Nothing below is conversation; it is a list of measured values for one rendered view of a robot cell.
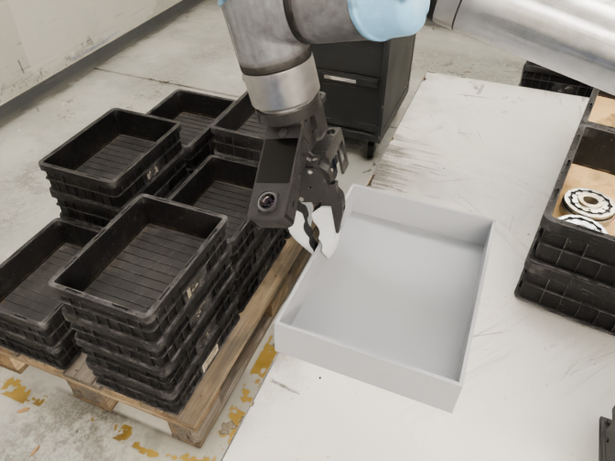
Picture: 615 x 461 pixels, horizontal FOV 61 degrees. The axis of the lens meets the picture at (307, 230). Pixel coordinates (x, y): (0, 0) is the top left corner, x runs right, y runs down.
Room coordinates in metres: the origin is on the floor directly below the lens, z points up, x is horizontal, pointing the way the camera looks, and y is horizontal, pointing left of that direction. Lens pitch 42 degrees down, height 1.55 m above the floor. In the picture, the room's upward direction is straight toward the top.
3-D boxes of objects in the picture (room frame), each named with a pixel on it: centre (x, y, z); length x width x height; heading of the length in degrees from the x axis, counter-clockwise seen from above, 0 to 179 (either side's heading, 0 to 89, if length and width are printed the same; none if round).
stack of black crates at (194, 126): (1.90, 0.50, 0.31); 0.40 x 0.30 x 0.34; 158
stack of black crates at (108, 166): (1.53, 0.66, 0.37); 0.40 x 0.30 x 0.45; 158
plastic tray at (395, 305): (0.44, -0.11, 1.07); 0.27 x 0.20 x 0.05; 158
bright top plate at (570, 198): (0.87, -0.59, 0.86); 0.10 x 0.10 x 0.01
